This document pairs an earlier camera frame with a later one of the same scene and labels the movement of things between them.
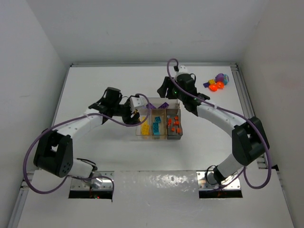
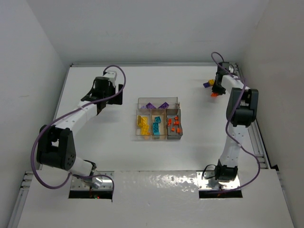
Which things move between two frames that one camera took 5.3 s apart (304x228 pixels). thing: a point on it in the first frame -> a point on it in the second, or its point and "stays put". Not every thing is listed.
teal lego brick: x=156 y=128 stays put
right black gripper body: x=166 y=87 -> x=218 y=88
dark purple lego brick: x=150 y=105 stays put
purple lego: x=205 y=84 stays put
